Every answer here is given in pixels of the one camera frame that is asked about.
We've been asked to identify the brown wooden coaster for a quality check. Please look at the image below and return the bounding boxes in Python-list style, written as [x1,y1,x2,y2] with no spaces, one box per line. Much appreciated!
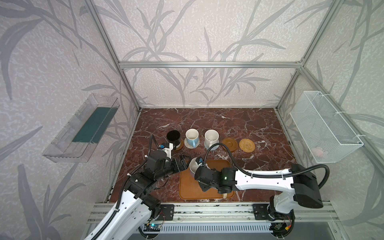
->
[222,138,238,153]
[174,140,184,151]

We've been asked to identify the white and purple mug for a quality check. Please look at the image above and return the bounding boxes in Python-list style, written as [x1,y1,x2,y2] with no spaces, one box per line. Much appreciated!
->
[189,157,201,177]

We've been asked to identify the cream woven zigzag coaster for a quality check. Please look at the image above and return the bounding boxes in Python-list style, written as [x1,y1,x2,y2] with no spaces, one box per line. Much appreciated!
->
[184,138,200,149]

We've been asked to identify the black mug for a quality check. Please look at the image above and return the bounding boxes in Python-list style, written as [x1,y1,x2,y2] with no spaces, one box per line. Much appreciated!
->
[167,130,181,146]

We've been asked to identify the white and blue mug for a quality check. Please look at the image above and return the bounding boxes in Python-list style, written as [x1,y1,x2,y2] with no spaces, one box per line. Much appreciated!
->
[186,129,199,145]

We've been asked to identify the white speckled mug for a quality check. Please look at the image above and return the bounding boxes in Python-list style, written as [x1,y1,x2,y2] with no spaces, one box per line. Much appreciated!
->
[205,130,219,141]

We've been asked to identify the blue grey woven coaster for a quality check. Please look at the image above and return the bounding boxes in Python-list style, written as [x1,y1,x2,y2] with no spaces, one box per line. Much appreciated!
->
[204,139,220,151]

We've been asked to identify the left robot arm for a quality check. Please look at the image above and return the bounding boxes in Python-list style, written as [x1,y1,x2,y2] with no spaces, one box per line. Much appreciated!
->
[85,142,188,240]

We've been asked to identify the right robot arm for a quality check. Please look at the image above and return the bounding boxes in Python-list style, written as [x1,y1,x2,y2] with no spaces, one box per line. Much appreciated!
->
[189,153,330,221]

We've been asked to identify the orange plastic tray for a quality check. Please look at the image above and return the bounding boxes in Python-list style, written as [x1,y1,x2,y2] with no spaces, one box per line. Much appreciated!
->
[179,168,235,200]

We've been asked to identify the right electronics board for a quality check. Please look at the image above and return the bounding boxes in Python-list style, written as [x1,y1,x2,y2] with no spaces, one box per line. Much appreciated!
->
[270,223,292,233]

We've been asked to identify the electronics board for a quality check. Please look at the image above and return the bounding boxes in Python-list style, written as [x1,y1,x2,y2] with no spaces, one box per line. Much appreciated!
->
[143,223,162,233]
[270,223,292,233]

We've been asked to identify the left electronics board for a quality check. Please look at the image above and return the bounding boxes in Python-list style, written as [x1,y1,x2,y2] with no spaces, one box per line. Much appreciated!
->
[143,223,162,233]

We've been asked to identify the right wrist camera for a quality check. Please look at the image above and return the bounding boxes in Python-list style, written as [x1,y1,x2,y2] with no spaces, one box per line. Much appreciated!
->
[196,157,204,166]

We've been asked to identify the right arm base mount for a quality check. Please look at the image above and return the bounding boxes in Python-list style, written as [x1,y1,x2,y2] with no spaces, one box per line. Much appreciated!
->
[252,204,295,222]

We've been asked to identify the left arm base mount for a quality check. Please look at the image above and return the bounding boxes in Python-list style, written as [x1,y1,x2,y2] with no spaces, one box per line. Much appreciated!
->
[149,204,175,221]

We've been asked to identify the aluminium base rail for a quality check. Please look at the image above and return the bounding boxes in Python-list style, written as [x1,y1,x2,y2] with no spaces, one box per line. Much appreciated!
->
[86,201,340,224]

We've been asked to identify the clear plastic wall bin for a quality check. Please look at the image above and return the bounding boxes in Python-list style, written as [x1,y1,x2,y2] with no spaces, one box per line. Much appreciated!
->
[43,94,120,163]

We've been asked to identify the white wire mesh basket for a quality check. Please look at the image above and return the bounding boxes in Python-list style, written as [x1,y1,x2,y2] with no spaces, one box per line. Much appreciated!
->
[290,91,364,164]

